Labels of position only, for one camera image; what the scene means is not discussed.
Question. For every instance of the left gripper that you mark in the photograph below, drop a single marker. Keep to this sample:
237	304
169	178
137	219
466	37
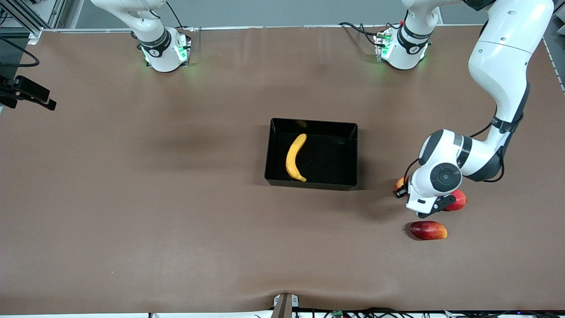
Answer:
402	191

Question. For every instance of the red and yellow apple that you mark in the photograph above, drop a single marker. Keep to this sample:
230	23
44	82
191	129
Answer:
400	182

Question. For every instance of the black plastic box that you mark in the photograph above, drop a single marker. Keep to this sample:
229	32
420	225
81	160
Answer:
335	170

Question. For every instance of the yellow banana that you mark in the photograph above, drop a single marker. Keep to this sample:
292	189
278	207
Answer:
295	161

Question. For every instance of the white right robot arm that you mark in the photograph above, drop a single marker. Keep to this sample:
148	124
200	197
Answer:
161	53

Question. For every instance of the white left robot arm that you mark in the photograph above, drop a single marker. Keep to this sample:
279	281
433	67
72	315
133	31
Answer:
499	66

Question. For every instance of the red and yellow mango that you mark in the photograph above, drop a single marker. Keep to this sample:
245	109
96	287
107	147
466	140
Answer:
428	230

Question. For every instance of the red peach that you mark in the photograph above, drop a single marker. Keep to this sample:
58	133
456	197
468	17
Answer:
460	201

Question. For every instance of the aluminium frame profile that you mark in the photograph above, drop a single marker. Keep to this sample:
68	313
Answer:
26	17

